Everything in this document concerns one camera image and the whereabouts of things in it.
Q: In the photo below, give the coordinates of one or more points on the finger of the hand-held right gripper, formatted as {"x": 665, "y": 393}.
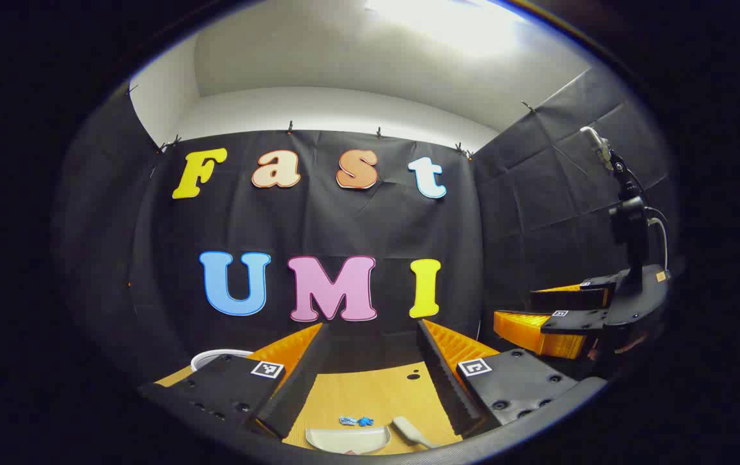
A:
{"x": 570, "y": 298}
{"x": 576, "y": 321}

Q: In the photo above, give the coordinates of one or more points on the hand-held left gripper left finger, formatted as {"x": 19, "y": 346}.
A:
{"x": 296, "y": 387}

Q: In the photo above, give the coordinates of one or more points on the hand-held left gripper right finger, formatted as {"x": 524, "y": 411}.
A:
{"x": 447, "y": 381}

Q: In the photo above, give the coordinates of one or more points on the light blue paper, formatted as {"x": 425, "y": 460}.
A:
{"x": 347, "y": 421}

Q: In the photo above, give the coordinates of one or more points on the small grey broom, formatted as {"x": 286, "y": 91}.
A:
{"x": 409, "y": 431}

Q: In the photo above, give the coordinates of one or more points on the grey dustpan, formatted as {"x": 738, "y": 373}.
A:
{"x": 347, "y": 440}

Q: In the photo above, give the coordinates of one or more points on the white garbage bin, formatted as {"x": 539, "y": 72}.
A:
{"x": 215, "y": 352}

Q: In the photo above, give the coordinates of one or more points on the wooden desktop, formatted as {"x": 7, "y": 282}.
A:
{"x": 370, "y": 394}

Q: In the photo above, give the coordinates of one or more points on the row of small backdrop clips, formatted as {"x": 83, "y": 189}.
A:
{"x": 290, "y": 126}

